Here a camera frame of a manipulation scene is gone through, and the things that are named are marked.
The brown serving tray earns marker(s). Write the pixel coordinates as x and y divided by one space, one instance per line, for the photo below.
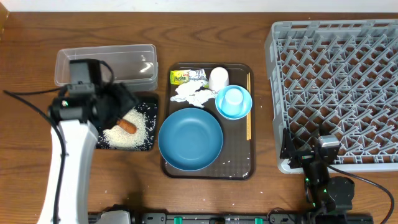
237 160

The pile of white rice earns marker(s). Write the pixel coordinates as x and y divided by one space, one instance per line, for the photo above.
127 138

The crumpled white foil paper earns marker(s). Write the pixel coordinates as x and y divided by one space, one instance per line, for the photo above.
196 91

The dark blue plate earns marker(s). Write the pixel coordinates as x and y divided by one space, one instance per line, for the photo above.
190 139

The black plastic tray bin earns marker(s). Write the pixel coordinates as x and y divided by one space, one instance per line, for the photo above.
152 105

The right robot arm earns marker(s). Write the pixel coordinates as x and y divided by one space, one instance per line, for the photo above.
331 197

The light blue small bowl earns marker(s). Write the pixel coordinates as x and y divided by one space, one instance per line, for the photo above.
247 102

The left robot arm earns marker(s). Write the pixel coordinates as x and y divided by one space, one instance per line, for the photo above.
77 115

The clear plastic bin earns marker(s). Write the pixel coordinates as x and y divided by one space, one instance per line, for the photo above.
133 65

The pink white cup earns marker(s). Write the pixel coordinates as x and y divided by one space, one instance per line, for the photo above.
218 79

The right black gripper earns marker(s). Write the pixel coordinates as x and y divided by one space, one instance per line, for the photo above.
302 157

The light blue cup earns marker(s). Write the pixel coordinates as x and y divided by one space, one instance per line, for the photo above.
232 102

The orange carrot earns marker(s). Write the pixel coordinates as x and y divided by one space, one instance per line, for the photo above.
127 126

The grey dishwasher rack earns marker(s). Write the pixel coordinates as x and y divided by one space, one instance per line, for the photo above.
340 75

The yellow snack wrapper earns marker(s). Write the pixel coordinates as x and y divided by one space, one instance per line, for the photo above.
178 77

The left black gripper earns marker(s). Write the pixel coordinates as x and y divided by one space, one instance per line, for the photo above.
118 106

